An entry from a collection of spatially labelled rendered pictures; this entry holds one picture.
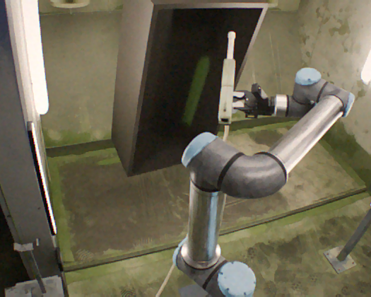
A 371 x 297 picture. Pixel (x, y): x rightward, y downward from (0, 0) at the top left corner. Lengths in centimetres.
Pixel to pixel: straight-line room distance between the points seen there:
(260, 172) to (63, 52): 240
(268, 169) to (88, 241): 177
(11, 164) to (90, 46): 184
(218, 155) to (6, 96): 73
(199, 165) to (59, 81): 223
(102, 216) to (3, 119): 148
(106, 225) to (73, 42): 153
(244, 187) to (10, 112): 82
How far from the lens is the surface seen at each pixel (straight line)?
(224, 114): 130
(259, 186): 88
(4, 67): 118
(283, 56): 382
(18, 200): 154
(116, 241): 244
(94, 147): 306
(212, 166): 89
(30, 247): 118
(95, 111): 301
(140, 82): 167
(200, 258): 131
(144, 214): 259
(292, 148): 98
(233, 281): 133
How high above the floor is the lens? 204
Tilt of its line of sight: 39 degrees down
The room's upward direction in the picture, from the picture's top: 8 degrees clockwise
